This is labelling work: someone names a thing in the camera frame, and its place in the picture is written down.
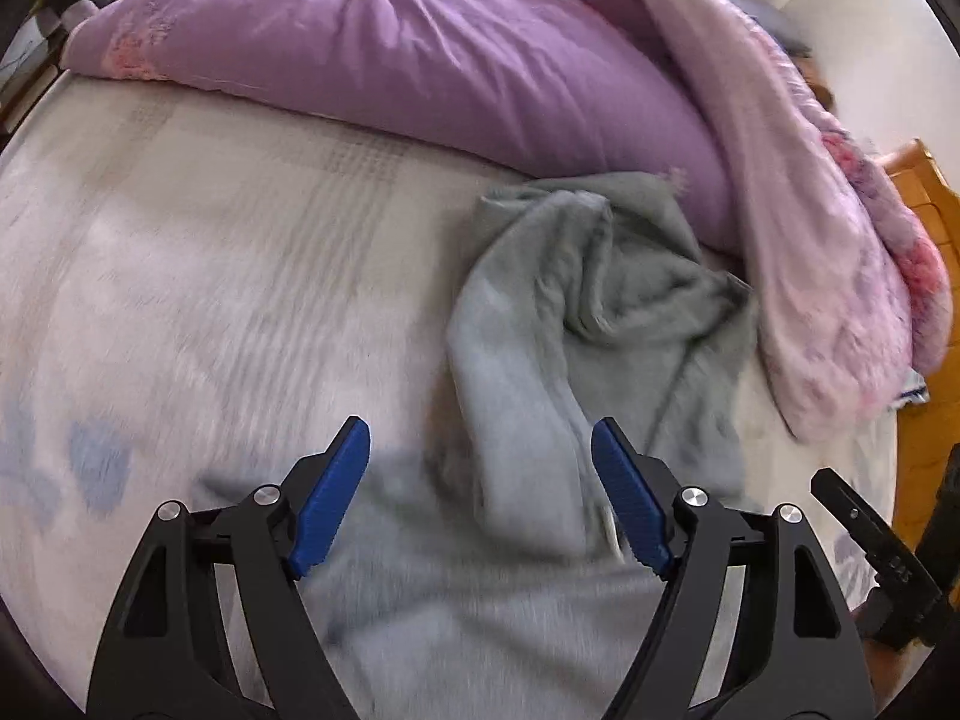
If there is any orange wooden bed frame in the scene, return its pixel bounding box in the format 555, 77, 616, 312
874, 138, 960, 586

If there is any pink floral quilt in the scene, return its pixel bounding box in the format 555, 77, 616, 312
600, 0, 953, 445

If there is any bed with pale patterned sheet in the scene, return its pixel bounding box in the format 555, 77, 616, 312
0, 73, 901, 720

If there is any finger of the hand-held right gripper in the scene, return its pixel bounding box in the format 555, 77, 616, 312
811, 468, 943, 647

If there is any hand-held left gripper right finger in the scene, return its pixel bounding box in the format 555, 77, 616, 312
591, 417, 877, 720

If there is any grey-blue cloth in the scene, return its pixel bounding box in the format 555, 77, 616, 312
731, 0, 815, 57

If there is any purple duvet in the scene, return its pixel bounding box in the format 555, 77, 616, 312
60, 0, 742, 252

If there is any grey knitted garment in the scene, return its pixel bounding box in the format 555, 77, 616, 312
300, 171, 760, 720

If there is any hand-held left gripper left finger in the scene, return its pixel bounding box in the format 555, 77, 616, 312
85, 415, 372, 720

